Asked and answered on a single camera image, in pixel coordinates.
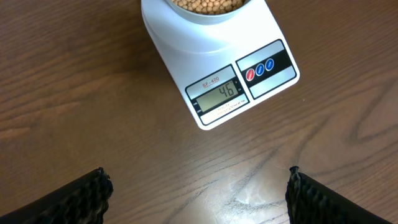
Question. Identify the light grey round bowl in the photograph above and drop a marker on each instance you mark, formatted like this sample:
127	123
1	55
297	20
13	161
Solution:
206	19

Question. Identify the white digital kitchen scale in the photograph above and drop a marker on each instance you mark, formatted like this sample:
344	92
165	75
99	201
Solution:
222	69

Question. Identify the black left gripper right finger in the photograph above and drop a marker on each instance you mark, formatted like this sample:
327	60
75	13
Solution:
310	202

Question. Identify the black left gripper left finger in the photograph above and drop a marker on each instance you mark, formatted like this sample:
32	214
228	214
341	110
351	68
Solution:
84	200

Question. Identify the soybeans in bowl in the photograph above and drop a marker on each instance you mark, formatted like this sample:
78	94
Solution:
209	7

